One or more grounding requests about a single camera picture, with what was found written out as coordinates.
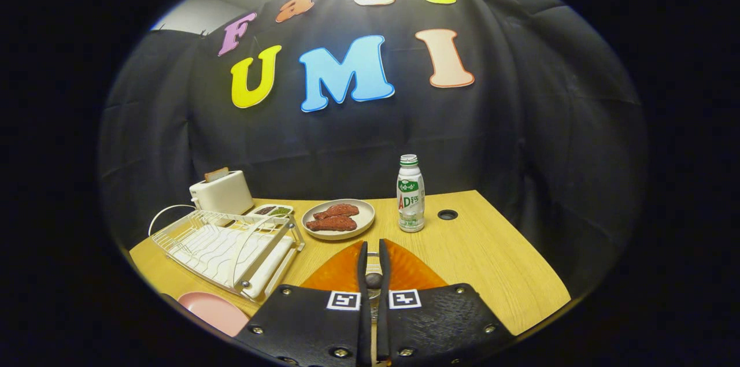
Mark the white green label bottle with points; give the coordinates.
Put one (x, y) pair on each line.
(410, 199)

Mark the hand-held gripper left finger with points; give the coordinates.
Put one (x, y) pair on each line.
(363, 321)

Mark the beige round plate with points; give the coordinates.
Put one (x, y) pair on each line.
(364, 217)

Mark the toast bread slice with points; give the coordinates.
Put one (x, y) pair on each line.
(217, 174)

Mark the black backdrop cloth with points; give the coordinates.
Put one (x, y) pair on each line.
(520, 124)

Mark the pink plate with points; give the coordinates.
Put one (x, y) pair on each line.
(214, 312)

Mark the reddish meat piece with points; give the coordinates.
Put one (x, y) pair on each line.
(332, 223)
(338, 211)

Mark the white divided bean dish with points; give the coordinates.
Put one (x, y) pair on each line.
(272, 211)

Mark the white drip tray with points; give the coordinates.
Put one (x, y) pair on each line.
(272, 269)

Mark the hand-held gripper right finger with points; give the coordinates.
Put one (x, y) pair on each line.
(384, 321)

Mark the white toaster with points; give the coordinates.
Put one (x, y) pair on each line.
(225, 193)

